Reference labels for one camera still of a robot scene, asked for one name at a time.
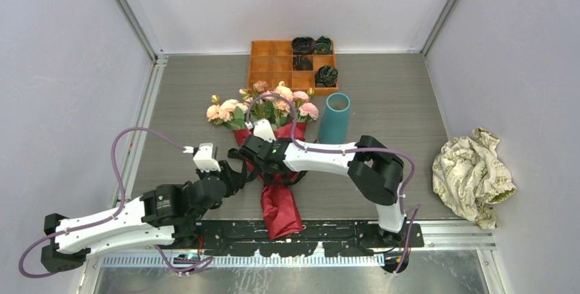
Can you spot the black rolled sock top left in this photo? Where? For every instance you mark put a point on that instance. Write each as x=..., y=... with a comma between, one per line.
x=303, y=45

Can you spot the perforated metal rail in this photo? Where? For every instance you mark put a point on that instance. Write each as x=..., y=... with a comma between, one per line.
x=316, y=260

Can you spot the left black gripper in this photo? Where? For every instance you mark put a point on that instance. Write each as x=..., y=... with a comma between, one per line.
x=233, y=177

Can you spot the orange compartment tray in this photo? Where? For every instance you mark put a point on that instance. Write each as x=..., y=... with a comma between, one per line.
x=273, y=61

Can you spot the pink flower bouquet red wrap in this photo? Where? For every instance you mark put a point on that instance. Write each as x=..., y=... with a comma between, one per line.
x=289, y=112

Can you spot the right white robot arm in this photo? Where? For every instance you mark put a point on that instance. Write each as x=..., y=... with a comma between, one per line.
x=376, y=171

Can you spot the black printed ribbon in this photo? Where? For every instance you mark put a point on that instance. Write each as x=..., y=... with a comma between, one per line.
x=253, y=172

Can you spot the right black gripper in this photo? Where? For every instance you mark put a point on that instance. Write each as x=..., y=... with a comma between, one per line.
x=273, y=143

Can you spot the crumpled printed cloth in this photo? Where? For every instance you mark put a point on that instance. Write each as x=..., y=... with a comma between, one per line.
x=469, y=178

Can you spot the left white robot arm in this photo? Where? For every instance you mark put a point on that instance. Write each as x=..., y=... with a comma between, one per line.
x=166, y=216

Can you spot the dark teal rolled sock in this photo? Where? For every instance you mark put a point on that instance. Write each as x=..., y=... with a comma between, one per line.
x=324, y=46

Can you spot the small electronics board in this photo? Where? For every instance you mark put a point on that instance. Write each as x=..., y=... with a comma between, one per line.
x=186, y=259

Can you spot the dark green rolled sock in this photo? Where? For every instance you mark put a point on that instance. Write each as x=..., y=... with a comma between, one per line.
x=326, y=77

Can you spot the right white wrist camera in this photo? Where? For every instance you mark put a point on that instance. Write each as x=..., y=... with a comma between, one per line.
x=262, y=128

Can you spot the teal vase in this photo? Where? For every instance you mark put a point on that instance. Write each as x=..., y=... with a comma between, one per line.
x=335, y=120

